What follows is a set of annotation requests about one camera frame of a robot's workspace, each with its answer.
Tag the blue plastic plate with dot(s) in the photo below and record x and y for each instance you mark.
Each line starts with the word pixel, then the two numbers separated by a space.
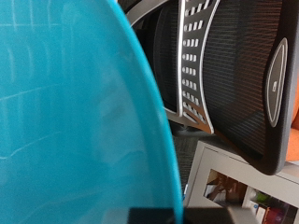
pixel 78 118

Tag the black mesh office chair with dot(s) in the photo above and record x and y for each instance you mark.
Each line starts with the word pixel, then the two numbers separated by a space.
pixel 236 77

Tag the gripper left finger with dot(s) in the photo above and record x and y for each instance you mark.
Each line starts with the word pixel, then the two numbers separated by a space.
pixel 152 217

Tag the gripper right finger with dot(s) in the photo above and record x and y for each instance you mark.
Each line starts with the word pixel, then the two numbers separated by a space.
pixel 218 217

